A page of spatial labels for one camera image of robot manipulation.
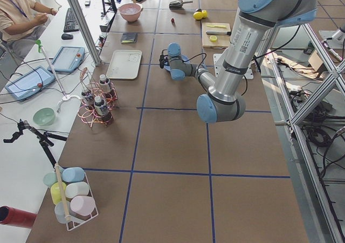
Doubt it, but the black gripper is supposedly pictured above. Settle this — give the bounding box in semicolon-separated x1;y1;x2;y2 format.
159;54;169;69

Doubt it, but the blue plate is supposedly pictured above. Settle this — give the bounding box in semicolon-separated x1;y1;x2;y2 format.
164;54;190;72

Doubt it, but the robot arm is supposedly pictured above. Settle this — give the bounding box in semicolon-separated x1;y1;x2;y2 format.
160;0;317;123

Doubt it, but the cream bear tray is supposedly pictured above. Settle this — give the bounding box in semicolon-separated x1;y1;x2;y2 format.
106;50;142;80

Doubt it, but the lemon half slice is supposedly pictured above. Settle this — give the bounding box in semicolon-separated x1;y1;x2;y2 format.
209;35;218;43

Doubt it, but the yellow lemon front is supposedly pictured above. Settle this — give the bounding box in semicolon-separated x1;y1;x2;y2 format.
193;11;204;20

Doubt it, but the yellow lemon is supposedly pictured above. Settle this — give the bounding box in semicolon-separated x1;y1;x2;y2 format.
193;11;204;20
202;10;208;18

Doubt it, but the metal scoop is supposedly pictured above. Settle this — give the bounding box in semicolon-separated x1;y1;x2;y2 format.
169;0;193;9

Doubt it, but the pink bowl with ice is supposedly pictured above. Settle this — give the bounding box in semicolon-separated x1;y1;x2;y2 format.
119;3;143;22

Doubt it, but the wooden cutting board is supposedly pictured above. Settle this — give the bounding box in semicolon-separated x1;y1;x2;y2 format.
202;23;231;48

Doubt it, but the drink bottle far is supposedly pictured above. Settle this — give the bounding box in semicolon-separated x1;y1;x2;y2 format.
99;74;111;98

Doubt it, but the drink bottle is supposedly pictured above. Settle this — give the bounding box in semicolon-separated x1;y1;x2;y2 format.
94;96;114;124
99;74;111;98
81;89;94;110

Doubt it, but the yellow lemon back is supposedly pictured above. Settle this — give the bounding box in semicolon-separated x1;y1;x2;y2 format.
202;10;208;18

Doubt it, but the yellow plastic knife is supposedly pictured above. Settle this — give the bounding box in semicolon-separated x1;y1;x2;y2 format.
206;24;227;29

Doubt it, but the drink bottle near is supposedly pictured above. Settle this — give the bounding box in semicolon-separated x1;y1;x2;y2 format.
94;96;114;124

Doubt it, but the drink bottle left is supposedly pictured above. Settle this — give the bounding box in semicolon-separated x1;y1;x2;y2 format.
81;89;94;110

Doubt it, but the teach pendant far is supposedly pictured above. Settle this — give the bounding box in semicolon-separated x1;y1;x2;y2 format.
52;46;85;73

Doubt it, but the teach pendant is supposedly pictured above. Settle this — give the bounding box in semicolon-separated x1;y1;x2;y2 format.
5;66;56;101
52;46;85;73

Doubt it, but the black keyboard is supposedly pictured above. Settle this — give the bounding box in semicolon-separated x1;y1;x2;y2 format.
63;8;79;33

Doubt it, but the black computer mouse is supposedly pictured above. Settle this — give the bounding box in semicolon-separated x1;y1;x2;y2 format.
61;33;74;40

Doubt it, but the white stand with pole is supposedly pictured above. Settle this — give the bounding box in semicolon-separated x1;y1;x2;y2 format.
35;39;81;113

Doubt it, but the teach pendant near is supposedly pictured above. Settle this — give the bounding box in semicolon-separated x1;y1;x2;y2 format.
5;66;56;101

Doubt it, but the green bowl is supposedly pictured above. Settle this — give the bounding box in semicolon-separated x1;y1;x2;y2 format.
33;108;56;126

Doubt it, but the blue plastic cup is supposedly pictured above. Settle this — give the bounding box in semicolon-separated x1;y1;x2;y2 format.
62;167;85;183

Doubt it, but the seated person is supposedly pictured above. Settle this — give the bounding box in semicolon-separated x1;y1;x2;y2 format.
1;0;58;59

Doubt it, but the white plastic cup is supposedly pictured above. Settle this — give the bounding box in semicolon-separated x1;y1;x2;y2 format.
65;181;89;199

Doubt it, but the mint green plastic cup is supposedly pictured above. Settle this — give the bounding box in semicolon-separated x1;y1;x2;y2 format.
43;172;57;188

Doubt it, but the pink plastic cup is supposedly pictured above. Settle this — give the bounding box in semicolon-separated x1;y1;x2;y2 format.
70;196;95;216

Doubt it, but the yellow green plastic cup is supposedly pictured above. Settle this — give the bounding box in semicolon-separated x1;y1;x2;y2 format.
50;182;61;205

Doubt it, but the light grey blue cup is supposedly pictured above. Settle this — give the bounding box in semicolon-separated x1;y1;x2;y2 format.
54;201;67;224

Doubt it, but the red cylinder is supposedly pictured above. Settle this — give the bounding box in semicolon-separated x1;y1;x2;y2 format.
1;206;37;228

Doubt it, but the copper wire bottle rack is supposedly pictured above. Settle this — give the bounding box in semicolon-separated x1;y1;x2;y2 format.
78;67;118;127

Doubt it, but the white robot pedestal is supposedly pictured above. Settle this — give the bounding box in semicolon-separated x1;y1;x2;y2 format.
213;32;270;80

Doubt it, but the aluminium frame post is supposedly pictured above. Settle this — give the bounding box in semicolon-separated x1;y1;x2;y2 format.
67;0;101;66

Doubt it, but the black camera tripod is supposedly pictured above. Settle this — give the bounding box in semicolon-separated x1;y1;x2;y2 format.
3;119;68;169

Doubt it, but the white wire cup basket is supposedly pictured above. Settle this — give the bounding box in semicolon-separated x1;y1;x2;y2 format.
54;164;99;231

